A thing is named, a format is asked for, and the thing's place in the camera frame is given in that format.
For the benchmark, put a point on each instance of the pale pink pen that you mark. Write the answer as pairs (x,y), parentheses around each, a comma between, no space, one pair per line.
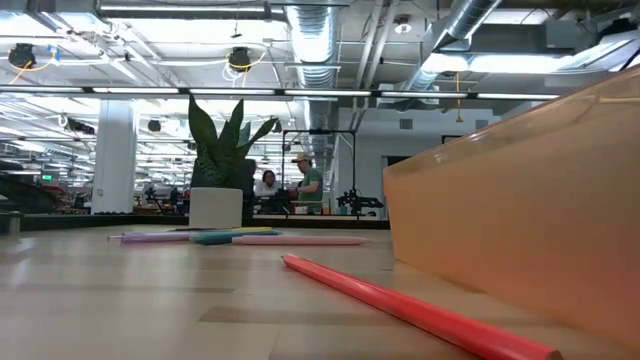
(300,240)

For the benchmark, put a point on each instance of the yellow pen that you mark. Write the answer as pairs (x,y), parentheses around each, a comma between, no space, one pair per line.
(250,229)

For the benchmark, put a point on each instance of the teal pen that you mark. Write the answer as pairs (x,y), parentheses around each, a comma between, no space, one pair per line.
(225,237)

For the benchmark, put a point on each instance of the red pencil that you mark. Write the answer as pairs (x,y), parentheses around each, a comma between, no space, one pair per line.
(400,305)

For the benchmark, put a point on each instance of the purple pen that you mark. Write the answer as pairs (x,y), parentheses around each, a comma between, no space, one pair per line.
(155,238)

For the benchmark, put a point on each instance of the orange translucent plastic bin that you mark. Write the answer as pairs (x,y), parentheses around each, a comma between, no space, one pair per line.
(525,225)

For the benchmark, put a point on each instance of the background black robot arm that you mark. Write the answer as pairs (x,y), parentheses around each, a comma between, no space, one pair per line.
(357,201)

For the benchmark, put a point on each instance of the person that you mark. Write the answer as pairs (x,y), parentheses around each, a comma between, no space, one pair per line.
(312,185)
(268,185)

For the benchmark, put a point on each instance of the green snake plant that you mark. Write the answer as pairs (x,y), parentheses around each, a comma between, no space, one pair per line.
(225,150)

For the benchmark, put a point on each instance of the white round plant pot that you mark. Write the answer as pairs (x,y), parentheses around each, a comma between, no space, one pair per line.
(215,207)

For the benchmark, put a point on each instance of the white building column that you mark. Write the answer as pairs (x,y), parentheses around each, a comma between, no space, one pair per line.
(115,155)

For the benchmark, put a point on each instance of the black table edge rail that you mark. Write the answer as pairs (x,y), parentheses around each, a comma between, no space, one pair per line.
(300,221)

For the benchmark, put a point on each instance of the black metal rig frame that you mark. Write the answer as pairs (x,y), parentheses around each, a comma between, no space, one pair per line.
(320,131)

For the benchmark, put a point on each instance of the long ceiling light rail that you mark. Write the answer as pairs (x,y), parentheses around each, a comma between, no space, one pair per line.
(325,93)

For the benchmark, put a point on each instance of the silver ribbed ventilation duct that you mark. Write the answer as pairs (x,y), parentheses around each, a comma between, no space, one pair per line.
(312,35)

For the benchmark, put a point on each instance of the silver smooth ventilation duct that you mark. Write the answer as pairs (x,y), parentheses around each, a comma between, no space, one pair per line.
(465,20)

